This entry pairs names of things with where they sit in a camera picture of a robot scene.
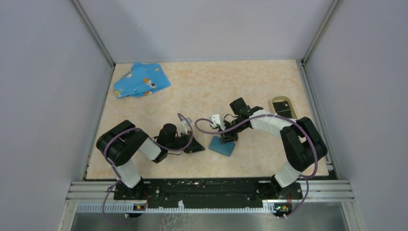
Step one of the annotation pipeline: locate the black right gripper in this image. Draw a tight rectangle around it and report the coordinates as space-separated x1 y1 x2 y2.
218 118 248 143

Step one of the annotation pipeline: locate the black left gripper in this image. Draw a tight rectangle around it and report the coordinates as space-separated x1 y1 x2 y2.
167 130 205 154

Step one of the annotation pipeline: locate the blue card holder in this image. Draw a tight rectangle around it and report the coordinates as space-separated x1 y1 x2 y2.
208 136 235 156

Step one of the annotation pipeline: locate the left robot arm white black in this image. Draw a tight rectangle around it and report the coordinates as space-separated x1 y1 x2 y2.
96 118 205 199

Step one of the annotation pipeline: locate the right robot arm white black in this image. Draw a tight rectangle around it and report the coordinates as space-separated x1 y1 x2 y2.
211 98 328 198

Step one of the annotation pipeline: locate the gold oval tray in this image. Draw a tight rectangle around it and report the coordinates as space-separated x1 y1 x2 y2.
272 96 297 119

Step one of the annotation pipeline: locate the blue patterned cloth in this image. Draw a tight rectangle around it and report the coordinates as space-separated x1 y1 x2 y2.
113 62 171 98

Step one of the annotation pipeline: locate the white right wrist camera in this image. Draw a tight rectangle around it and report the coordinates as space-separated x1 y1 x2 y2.
209 114 225 130

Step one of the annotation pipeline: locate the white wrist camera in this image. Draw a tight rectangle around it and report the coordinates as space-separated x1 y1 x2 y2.
180 117 192 136
209 114 225 130

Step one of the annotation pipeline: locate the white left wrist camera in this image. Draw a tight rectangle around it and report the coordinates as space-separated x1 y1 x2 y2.
180 117 192 136

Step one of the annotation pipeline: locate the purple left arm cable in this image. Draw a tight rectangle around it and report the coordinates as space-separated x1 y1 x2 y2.
102 113 194 224

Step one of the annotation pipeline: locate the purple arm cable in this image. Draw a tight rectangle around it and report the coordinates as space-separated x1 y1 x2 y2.
194 113 319 219
102 113 194 224

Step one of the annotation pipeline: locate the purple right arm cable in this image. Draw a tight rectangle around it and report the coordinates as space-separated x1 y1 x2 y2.
194 113 319 219

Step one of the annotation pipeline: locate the white cable duct strip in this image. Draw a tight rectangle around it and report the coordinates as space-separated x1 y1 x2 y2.
76 201 276 214

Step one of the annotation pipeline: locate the aluminium frame rail front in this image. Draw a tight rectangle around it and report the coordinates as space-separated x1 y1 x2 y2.
66 178 355 213

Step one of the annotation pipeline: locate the right aluminium corner post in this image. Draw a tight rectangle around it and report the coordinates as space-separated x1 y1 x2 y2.
302 0 343 66

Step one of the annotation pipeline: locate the aluminium corner post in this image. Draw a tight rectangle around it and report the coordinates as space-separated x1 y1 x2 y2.
70 0 115 68
302 0 343 66

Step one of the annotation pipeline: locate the left aluminium corner post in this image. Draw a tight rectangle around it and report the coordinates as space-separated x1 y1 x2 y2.
70 0 115 68

